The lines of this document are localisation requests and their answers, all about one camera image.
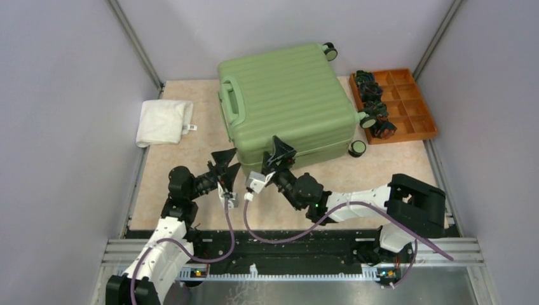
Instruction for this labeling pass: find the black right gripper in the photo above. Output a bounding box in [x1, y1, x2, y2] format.
[261, 134, 303, 210]

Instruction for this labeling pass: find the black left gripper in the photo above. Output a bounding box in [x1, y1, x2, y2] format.
[188, 147, 242, 200]

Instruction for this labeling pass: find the green suitcase blue lining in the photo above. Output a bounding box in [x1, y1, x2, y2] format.
[217, 43, 359, 173]

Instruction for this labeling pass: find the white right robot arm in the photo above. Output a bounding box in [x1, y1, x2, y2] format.
[244, 136, 453, 262]

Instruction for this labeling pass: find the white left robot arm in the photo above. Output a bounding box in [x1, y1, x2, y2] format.
[105, 148, 241, 304]

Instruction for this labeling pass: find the suitcase wheel front right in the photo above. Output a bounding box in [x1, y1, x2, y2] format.
[348, 140, 367, 158]

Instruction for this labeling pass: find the white folded towel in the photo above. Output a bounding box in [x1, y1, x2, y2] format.
[135, 99, 198, 148]

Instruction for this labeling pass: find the suitcase wheel middle right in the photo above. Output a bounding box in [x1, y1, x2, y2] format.
[358, 112, 377, 129]

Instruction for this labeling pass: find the dark bundle in tray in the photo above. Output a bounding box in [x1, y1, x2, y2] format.
[354, 70, 375, 87]
[364, 100, 389, 118]
[359, 82, 383, 102]
[370, 120, 397, 140]

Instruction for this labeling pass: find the orange compartment tray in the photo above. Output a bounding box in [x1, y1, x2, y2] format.
[349, 68, 439, 145]

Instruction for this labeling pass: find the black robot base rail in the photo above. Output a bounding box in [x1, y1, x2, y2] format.
[181, 229, 416, 276]

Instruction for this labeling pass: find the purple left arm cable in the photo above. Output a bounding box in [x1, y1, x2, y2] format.
[129, 198, 236, 305]

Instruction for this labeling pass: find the white slotted cable duct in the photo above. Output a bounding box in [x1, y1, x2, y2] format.
[176, 264, 401, 282]

